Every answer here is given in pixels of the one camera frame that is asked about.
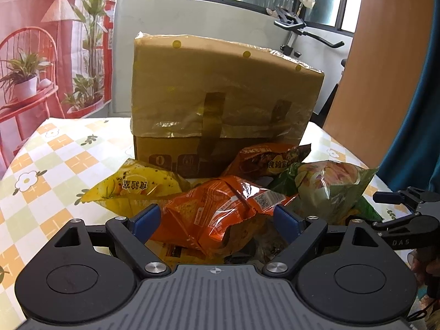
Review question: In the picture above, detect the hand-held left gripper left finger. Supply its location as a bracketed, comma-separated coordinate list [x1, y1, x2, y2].
[52, 204, 171, 277]

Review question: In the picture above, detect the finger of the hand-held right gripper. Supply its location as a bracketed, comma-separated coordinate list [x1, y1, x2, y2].
[354, 212, 438, 238]
[373, 187, 427, 211]

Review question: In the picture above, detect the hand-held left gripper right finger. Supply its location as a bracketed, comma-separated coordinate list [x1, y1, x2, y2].
[263, 204, 380, 277]

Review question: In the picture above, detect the yellow snack bag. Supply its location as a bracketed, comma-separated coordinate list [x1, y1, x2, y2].
[81, 158, 191, 215]

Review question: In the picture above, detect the green snack bag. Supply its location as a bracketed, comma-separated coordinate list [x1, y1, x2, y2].
[268, 160, 384, 227]

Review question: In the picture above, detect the dark orange snack bag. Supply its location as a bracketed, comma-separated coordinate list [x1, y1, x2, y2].
[222, 143, 312, 187]

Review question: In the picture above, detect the brown cardboard box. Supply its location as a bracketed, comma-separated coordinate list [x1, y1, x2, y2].
[131, 32, 325, 179]

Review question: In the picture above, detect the person's right hand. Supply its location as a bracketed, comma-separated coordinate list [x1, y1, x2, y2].
[408, 249, 440, 299]

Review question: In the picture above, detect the blue curtain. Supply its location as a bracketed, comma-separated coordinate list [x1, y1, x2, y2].
[377, 3, 440, 198]

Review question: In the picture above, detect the checkered tablecloth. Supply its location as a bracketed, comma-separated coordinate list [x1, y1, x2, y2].
[0, 117, 440, 330]

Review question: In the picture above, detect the wooden board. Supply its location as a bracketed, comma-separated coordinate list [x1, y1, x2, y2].
[323, 0, 438, 170]

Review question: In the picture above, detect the black exercise bike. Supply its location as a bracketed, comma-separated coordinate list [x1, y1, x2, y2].
[266, 0, 348, 128]

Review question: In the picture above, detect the printed wall cloth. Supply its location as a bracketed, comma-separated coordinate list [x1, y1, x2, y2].
[0, 0, 119, 179]

